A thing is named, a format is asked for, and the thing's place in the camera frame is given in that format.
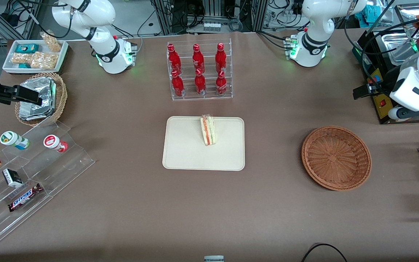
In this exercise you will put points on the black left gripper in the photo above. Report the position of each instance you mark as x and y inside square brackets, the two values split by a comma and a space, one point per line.
[387, 80]

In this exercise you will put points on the triangle sandwich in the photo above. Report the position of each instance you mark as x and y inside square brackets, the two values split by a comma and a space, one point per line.
[208, 130]

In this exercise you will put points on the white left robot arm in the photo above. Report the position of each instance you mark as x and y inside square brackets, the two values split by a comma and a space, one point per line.
[313, 22]

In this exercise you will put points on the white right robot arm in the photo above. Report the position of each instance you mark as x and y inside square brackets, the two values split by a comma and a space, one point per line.
[104, 54]

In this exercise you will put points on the white rectangular snack tray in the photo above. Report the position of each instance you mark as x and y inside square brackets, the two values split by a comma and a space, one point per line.
[9, 67]

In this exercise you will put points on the light wicker basket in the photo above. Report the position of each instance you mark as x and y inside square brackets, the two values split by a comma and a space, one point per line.
[61, 94]

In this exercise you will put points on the brown round wicker basket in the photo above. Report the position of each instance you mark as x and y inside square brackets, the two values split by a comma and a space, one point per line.
[335, 158]

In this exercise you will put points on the beige rectangular tray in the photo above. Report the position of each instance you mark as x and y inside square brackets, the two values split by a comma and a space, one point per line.
[184, 145]

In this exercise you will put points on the silver foil wrapped packages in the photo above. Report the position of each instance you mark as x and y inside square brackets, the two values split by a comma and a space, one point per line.
[36, 105]

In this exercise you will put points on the black food warmer cabinet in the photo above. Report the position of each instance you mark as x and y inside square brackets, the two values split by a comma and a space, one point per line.
[382, 109]

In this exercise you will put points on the small teal snack packet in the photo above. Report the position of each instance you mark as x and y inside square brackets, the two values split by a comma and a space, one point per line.
[24, 66]

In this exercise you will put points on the clear bag of peanuts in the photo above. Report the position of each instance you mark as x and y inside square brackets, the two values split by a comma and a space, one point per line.
[20, 58]
[44, 61]
[52, 43]

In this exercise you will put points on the green lid yoghurt cup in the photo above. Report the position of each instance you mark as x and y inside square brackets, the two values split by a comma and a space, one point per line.
[11, 139]

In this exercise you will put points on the steel food pan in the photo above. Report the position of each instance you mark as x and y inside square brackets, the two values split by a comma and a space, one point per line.
[395, 47]

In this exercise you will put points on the red lid yoghurt cup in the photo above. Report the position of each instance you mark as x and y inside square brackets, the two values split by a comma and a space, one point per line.
[53, 142]

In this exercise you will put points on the teal cloth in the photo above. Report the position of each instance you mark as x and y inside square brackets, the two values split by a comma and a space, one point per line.
[373, 14]

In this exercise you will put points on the small black white box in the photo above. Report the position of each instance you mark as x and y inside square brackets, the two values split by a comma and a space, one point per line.
[12, 178]

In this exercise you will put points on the clear acrylic step shelf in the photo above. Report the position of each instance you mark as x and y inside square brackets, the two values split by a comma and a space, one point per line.
[60, 171]

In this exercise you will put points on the brown Snickers bar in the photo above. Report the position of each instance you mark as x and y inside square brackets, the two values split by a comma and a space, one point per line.
[24, 197]

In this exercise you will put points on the red cola bottle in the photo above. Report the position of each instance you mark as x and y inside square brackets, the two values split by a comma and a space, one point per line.
[200, 83]
[221, 84]
[177, 85]
[220, 59]
[197, 60]
[174, 60]

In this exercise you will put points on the clear acrylic bottle rack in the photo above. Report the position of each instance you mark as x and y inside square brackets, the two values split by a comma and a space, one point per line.
[209, 97]

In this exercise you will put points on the white power strip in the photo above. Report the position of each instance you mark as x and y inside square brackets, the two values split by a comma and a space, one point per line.
[211, 26]

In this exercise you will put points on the small grey device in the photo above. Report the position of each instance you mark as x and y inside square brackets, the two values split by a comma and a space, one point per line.
[214, 258]

